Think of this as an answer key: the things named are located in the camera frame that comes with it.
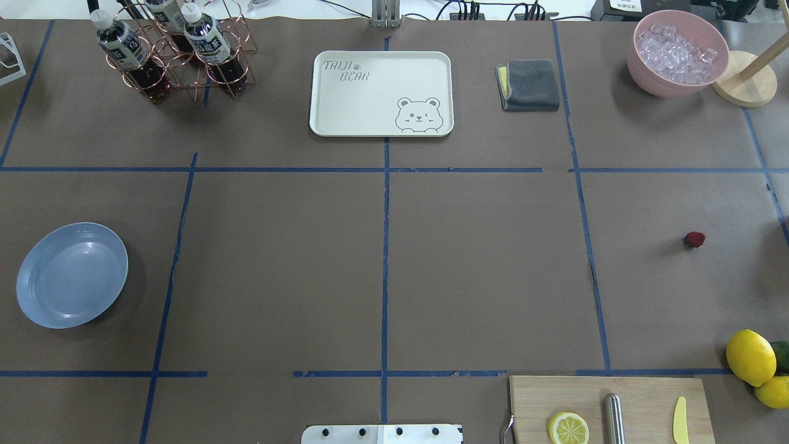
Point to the red strawberry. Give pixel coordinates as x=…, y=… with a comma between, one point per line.
x=694, y=239

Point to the blue plate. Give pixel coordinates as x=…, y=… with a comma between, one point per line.
x=72, y=275

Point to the cream bear tray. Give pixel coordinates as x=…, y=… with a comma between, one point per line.
x=382, y=94

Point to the grey folded cloth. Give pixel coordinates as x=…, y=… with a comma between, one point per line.
x=528, y=86

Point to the lemon half slice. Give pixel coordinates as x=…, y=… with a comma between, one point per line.
x=568, y=427

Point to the dark tea bottle right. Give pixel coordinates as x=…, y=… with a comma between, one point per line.
x=207, y=38

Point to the dark tea bottle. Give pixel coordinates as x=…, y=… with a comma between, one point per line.
x=131, y=55
x=207, y=38
x=168, y=16

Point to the dark tea bottle rear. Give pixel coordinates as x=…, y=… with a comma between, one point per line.
x=168, y=16

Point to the wooden cutting board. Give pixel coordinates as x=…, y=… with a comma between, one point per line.
x=647, y=403

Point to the pink bowl of ice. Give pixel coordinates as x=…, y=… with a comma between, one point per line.
x=675, y=53

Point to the dark tea bottle left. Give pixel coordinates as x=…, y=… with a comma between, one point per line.
x=131, y=55

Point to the yellow plastic knife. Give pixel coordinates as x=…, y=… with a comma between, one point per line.
x=680, y=432

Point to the yellow lemon large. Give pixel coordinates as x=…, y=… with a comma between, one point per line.
x=751, y=357

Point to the round wooden stand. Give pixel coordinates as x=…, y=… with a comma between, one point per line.
x=748, y=80

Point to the green lime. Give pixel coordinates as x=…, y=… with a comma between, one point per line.
x=781, y=351

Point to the yellow lemon small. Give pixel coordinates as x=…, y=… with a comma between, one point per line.
x=773, y=393

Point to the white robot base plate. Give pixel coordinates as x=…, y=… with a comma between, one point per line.
x=384, y=433

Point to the copper wire bottle rack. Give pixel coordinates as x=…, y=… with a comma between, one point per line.
x=183, y=76

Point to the steel knife handle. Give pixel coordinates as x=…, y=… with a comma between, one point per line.
x=613, y=415

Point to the white wire rack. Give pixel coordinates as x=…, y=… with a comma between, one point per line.
x=12, y=67

